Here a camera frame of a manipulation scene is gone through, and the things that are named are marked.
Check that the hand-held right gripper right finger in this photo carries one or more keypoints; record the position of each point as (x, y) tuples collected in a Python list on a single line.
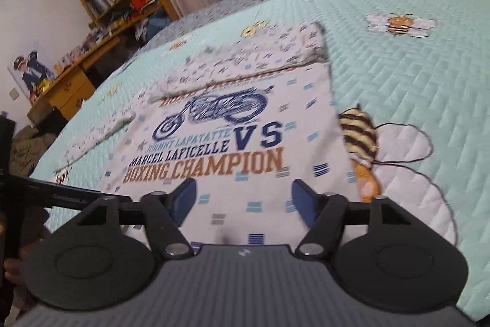
[(304, 202)]

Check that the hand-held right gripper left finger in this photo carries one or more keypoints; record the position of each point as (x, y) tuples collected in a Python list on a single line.
[(183, 202)]

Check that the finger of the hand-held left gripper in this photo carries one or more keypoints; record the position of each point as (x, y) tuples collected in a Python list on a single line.
[(69, 196)]

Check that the white printed long-sleeve shirt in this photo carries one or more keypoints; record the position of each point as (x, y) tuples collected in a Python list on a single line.
[(298, 101)]

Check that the person's left hand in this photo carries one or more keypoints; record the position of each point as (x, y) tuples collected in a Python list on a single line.
[(32, 231)]

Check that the olive patterned cloth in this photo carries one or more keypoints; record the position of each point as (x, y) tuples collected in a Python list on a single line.
[(34, 150)]

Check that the mint bee-print quilt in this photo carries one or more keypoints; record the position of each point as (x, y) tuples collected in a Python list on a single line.
[(421, 82)]

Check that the wall poster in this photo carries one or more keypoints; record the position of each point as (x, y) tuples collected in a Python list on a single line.
[(32, 76)]

